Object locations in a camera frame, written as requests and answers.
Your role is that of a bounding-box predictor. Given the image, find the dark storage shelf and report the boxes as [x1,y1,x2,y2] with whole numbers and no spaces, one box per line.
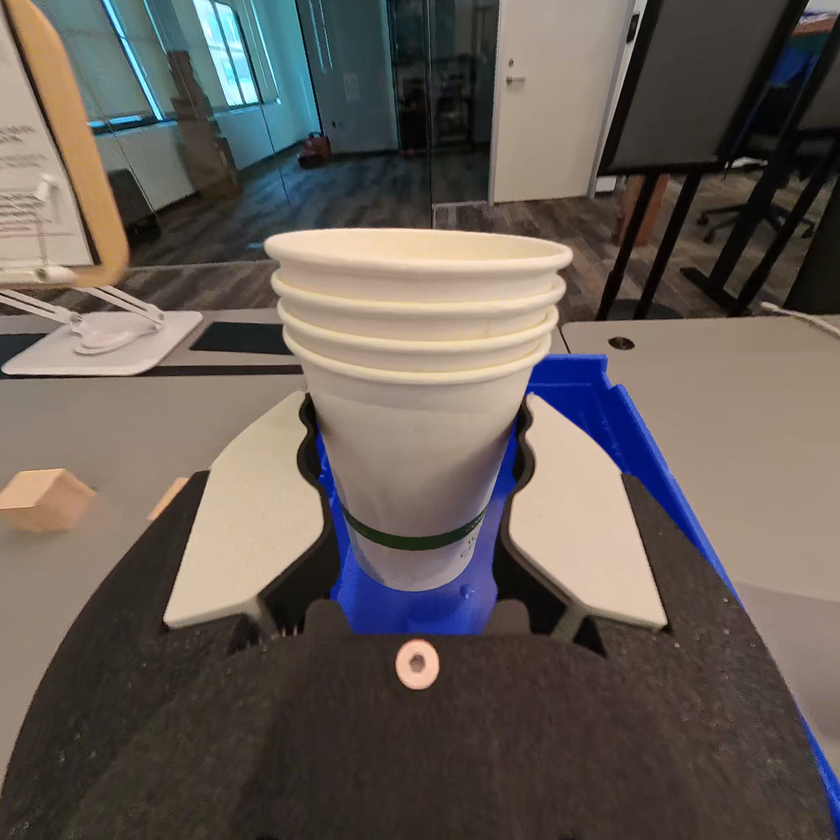
[394,56,490,155]

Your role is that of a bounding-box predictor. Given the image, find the black framed floor sign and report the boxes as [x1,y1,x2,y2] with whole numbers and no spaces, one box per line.
[594,0,811,322]
[682,20,840,317]

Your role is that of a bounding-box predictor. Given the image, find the tall paned window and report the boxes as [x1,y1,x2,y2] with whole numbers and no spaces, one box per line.
[39,0,172,129]
[190,0,283,109]

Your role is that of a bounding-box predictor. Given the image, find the white cable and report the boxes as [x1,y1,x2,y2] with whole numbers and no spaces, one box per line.
[760,301,840,339]

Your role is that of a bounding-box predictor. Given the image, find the black table cable hatch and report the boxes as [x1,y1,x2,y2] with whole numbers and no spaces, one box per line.
[192,322,296,357]
[0,333,48,368]

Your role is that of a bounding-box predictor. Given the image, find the wooden clipboard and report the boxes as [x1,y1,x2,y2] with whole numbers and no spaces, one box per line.
[0,0,130,290]

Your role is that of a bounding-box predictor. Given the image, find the white door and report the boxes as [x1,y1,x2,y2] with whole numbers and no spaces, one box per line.
[489,0,634,204]

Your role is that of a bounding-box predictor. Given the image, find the blue plastic bin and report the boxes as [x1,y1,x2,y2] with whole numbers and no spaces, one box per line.
[317,354,840,821]

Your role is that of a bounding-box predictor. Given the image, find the stacked cardboard boxes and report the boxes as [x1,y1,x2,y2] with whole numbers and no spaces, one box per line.
[167,51,242,201]

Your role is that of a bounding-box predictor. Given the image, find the wooden cube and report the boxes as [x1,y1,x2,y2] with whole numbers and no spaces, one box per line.
[146,477,191,522]
[0,468,98,534]

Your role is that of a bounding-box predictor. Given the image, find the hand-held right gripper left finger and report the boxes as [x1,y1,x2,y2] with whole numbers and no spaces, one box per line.
[163,392,337,641]

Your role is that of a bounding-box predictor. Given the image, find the glass partition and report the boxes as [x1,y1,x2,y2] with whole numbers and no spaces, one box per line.
[92,0,500,231]

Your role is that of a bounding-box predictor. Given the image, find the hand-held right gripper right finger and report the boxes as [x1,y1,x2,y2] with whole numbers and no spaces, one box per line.
[495,392,669,643]

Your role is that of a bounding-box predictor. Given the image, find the black office chair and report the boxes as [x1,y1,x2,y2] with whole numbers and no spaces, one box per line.
[696,157,818,245]

